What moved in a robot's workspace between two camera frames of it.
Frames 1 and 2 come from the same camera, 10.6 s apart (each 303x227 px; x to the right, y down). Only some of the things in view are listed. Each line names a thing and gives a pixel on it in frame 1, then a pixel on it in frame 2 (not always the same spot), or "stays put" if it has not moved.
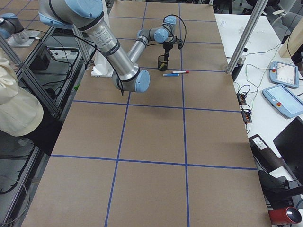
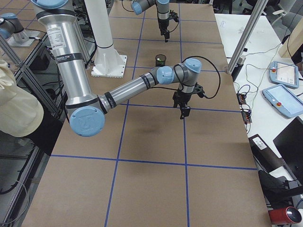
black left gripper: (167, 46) → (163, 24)
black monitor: (289, 143) stays put
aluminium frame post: (256, 15) stays put
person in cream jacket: (21, 115) stays put
